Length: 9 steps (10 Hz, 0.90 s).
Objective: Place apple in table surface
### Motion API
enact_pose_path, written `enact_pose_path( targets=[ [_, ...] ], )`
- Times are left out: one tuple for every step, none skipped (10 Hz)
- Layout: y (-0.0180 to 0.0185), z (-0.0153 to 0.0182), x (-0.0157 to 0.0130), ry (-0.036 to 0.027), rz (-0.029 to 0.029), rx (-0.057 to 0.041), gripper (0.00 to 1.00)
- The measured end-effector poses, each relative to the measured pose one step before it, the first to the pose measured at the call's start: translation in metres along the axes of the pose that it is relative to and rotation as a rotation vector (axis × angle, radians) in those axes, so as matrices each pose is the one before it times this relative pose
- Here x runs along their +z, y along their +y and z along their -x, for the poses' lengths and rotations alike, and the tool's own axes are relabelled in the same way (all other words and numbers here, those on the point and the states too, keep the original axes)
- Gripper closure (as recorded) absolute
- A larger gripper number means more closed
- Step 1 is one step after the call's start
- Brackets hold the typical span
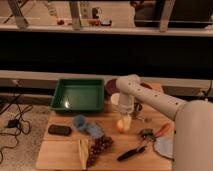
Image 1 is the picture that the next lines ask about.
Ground orange carrot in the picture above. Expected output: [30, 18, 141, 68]
[155, 123, 171, 138]

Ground white cup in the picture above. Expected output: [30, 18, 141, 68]
[110, 93, 120, 111]

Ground yellow red apple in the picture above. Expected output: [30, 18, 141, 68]
[116, 120, 124, 133]

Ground black floor cable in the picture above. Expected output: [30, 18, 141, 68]
[0, 80, 34, 164]

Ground blue cloth toy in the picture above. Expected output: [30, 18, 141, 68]
[73, 115, 104, 139]

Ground wooden cutting board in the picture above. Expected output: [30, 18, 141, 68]
[36, 141, 82, 171]

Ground black rectangular case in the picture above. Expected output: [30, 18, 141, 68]
[48, 124, 72, 136]

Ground black power adapter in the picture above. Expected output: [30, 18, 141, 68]
[7, 119, 19, 128]

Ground black handled knife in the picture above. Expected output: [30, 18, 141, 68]
[117, 146, 146, 162]

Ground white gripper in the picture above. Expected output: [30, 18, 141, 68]
[118, 93, 134, 132]

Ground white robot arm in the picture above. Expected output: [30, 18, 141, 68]
[116, 75, 213, 171]

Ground bunch of dark grapes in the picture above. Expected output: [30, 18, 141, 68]
[87, 136, 113, 167]

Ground maroon bowl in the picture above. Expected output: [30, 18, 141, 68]
[105, 79, 118, 96]

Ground grey blue cloth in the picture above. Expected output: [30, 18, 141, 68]
[154, 137, 173, 159]

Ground green plastic tray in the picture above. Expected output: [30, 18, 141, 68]
[50, 78, 104, 113]

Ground small dark metal object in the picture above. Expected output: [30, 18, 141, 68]
[139, 129, 155, 141]

